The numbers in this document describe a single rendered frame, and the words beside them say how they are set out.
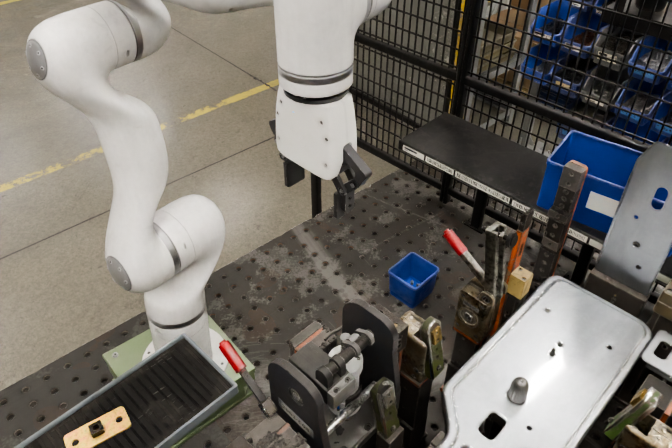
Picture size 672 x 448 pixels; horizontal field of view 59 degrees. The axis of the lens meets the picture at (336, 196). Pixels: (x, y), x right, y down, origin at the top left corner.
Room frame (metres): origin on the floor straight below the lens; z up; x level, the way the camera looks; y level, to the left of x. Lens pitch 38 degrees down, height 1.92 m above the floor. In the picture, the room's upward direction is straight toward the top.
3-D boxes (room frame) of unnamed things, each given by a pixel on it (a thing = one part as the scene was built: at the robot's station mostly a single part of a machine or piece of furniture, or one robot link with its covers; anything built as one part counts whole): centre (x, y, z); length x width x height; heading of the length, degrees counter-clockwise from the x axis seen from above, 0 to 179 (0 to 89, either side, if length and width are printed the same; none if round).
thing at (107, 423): (0.43, 0.33, 1.17); 0.08 x 0.04 x 0.01; 125
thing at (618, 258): (0.86, -0.60, 1.17); 0.12 x 0.01 x 0.34; 45
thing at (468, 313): (0.80, -0.29, 0.88); 0.07 x 0.06 x 0.35; 45
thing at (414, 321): (0.69, -0.15, 0.88); 0.11 x 0.09 x 0.37; 45
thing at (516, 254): (0.86, -0.37, 0.95); 0.03 x 0.01 x 0.50; 135
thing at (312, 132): (0.60, 0.02, 1.55); 0.10 x 0.07 x 0.11; 45
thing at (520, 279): (0.83, -0.37, 0.88); 0.04 x 0.04 x 0.36; 45
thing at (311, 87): (0.61, 0.02, 1.62); 0.09 x 0.08 x 0.03; 45
